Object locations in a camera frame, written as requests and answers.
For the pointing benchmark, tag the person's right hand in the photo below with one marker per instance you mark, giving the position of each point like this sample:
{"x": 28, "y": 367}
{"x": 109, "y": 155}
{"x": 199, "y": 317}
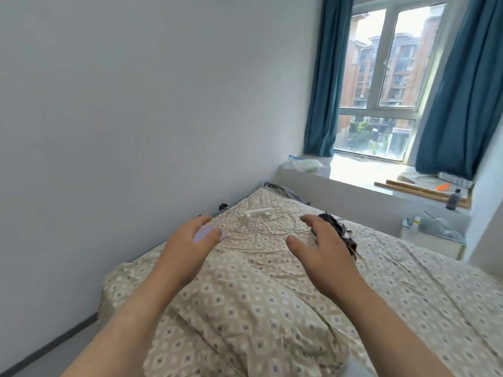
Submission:
{"x": 330, "y": 259}

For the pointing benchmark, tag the person's left hand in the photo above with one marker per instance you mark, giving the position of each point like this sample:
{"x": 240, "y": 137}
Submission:
{"x": 184, "y": 257}

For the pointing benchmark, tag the bed with patterned sheet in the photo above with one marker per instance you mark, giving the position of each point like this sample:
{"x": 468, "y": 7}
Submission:
{"x": 412, "y": 294}

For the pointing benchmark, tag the person's right forearm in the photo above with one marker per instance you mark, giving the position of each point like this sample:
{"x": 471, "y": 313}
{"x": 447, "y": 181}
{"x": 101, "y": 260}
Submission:
{"x": 393, "y": 333}

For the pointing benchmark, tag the person's left forearm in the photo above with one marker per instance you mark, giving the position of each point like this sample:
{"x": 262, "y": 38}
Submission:
{"x": 118, "y": 333}

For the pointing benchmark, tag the purple notebook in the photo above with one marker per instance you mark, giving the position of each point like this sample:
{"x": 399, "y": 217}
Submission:
{"x": 204, "y": 234}

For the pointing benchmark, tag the black plug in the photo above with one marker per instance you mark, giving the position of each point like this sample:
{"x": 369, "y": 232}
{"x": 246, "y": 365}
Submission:
{"x": 224, "y": 206}

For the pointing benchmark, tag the white power strip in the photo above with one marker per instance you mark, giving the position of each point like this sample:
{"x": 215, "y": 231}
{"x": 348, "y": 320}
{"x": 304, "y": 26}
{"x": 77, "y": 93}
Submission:
{"x": 258, "y": 212}

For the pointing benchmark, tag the small white bottle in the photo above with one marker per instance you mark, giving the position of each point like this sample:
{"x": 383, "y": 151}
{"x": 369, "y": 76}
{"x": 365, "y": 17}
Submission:
{"x": 415, "y": 223}

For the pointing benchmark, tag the clear plastic bag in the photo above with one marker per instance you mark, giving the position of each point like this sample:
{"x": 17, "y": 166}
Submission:
{"x": 302, "y": 164}

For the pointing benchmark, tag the white bedside cabinet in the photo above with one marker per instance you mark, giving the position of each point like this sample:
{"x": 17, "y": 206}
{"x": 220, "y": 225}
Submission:
{"x": 432, "y": 241}

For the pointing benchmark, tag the wooden planks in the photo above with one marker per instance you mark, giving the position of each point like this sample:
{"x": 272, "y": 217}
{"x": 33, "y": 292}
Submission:
{"x": 416, "y": 191}

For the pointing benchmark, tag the grey cloth item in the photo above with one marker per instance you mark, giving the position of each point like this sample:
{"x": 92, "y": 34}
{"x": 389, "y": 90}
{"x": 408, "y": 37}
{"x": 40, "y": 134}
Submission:
{"x": 438, "y": 226}

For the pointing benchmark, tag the orange tool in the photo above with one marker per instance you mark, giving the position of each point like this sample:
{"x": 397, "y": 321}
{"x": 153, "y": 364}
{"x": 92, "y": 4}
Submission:
{"x": 443, "y": 187}

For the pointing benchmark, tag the dark bottle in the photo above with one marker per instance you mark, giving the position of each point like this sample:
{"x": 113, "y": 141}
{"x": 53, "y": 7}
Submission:
{"x": 454, "y": 200}

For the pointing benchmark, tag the window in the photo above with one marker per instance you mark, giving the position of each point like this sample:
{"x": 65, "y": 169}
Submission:
{"x": 385, "y": 82}

